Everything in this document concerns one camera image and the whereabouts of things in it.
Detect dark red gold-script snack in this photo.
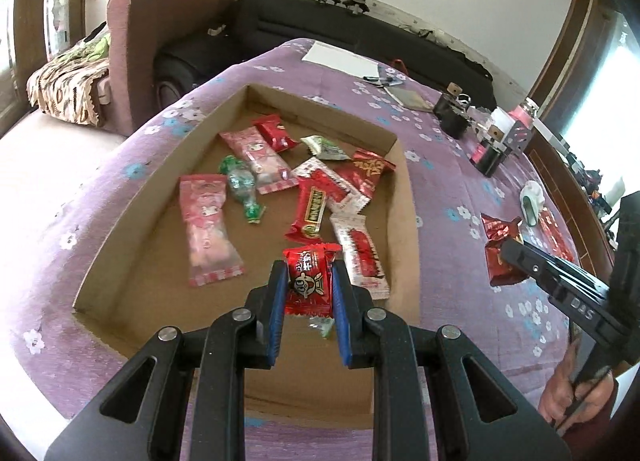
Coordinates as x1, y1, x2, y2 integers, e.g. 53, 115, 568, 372
480, 212, 528, 288

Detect pink long snack packet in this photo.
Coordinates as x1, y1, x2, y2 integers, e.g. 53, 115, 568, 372
179, 174, 245, 287

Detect clear green-edged snack bag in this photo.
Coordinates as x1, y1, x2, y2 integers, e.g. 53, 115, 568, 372
309, 316, 334, 340

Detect small white red snack packet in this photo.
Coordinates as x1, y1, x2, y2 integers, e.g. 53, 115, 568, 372
330, 213, 390, 301

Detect red cartoon-face snack packet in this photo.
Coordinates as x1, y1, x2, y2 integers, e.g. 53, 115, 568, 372
283, 243, 342, 318

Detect white red-label snack packet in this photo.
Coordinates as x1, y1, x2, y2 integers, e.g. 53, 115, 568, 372
293, 157, 370, 214

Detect green twisted candy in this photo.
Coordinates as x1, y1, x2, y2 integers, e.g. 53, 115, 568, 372
219, 155, 265, 224

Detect cardboard box tray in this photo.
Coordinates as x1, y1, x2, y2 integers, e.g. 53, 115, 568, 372
74, 84, 420, 429

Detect red foil snack packet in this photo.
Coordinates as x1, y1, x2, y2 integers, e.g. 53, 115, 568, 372
285, 177, 326, 244

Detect narrow red snack packet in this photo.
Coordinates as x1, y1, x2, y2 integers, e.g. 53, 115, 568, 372
252, 114, 298, 154

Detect white green snack packet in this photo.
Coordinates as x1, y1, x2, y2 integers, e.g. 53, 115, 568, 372
300, 135, 350, 161

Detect person's right hand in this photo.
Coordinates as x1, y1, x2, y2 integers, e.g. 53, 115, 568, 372
538, 339, 615, 434

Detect long red foil wrapper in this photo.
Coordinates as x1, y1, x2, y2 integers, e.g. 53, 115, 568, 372
538, 207, 574, 262

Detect purple floral tablecloth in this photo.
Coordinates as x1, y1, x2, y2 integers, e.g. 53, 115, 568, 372
6, 39, 569, 417

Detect grey phone stand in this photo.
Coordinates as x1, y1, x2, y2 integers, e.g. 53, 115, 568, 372
502, 120, 533, 156

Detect black cylindrical holder front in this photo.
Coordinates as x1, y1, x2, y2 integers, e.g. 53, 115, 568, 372
470, 124, 506, 177

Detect black cylindrical holder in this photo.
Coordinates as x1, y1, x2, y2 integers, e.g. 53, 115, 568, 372
433, 82, 471, 140
470, 124, 506, 177

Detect pink thermos bottle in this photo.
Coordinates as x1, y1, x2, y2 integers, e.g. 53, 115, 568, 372
509, 97, 539, 131

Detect black cylindrical holder rear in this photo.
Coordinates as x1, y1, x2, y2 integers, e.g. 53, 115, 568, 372
433, 82, 471, 140

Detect grey notebook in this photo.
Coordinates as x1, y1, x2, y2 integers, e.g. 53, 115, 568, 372
385, 86, 434, 112

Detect patterned blanket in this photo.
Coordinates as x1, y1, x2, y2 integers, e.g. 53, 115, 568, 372
26, 33, 111, 128

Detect white paper sheet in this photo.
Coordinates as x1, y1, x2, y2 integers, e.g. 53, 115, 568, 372
302, 41, 380, 79

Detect black sofa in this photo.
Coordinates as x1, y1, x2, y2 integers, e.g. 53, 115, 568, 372
154, 0, 497, 109

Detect brown armchair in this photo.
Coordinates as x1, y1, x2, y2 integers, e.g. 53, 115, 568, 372
105, 0, 234, 136

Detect wooden glass door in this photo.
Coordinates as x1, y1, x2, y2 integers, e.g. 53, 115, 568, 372
0, 0, 94, 138

